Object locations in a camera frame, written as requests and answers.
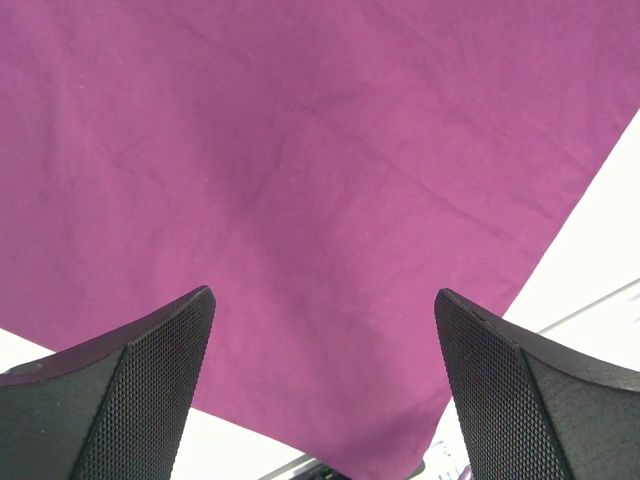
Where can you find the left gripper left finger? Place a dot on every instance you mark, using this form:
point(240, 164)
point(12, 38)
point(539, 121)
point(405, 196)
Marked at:
point(113, 407)

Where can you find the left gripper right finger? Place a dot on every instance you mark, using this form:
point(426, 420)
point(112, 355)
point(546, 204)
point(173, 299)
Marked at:
point(532, 408)

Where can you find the purple cloth mat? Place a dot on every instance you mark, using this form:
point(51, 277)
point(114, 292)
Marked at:
point(325, 167)

